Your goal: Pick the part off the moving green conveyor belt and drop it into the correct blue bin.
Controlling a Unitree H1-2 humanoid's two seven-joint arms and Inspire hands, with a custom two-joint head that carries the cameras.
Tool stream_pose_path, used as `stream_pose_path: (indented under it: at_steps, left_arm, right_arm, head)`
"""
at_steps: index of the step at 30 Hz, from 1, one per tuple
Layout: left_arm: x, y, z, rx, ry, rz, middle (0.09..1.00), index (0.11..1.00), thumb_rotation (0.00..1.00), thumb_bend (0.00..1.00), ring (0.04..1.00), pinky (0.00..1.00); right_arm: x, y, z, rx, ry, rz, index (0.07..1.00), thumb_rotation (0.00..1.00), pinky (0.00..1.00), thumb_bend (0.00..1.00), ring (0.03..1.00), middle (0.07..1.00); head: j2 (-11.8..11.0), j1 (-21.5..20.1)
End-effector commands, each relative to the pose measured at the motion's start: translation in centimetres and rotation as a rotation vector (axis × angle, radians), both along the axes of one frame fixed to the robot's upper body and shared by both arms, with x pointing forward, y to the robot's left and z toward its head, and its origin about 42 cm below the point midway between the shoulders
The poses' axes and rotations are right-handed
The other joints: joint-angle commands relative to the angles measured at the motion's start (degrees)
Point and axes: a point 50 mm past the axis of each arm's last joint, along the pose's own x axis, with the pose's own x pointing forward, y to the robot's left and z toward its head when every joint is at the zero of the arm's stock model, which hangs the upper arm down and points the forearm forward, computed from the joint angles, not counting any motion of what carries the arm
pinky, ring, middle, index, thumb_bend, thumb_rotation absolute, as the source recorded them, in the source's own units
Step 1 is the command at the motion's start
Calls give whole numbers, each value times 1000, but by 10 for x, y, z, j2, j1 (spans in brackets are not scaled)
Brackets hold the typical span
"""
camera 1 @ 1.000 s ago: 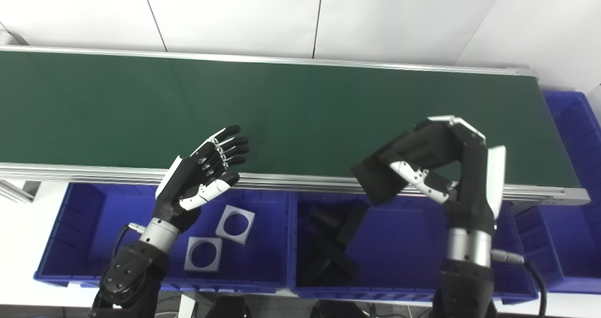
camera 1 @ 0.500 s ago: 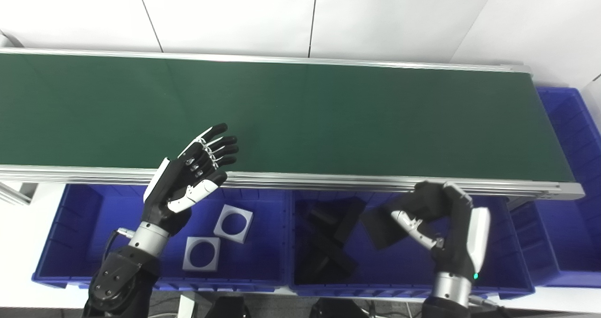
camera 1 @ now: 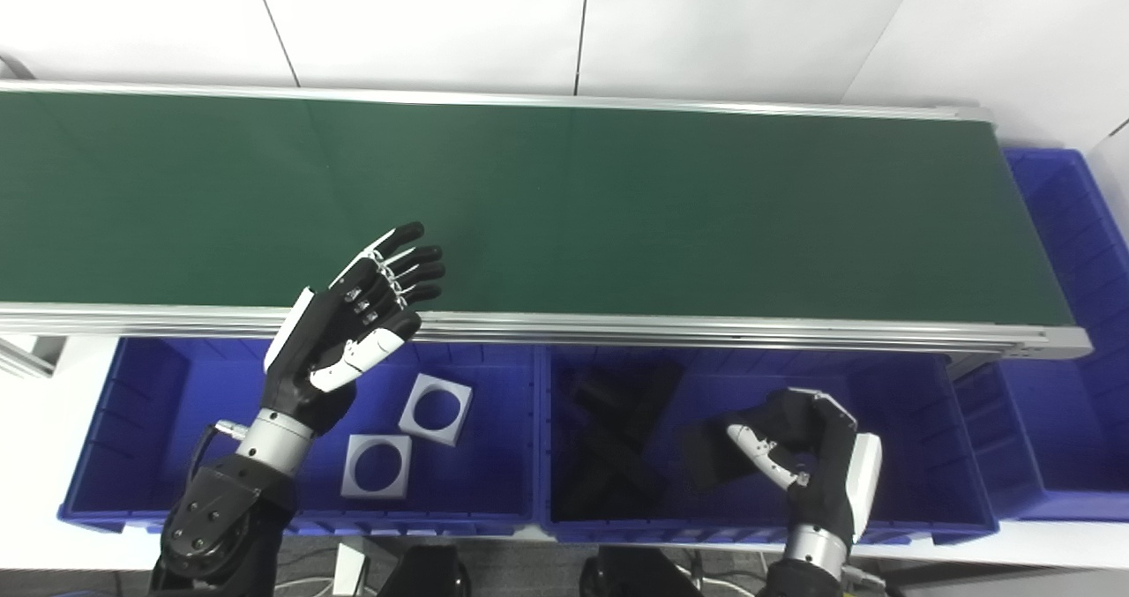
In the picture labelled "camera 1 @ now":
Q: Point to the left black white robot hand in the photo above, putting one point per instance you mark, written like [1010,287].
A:
[326,341]

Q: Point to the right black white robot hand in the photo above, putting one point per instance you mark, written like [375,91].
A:
[833,473]

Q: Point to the blue bin with white plates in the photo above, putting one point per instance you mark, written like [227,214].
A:
[150,421]

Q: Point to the blue bin with black parts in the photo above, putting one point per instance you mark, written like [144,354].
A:
[917,456]

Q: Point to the empty blue bin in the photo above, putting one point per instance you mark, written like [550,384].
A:
[1067,403]

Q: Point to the green conveyor belt aluminium frame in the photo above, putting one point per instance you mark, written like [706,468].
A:
[564,200]

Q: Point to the black block part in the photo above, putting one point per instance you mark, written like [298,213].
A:
[609,482]

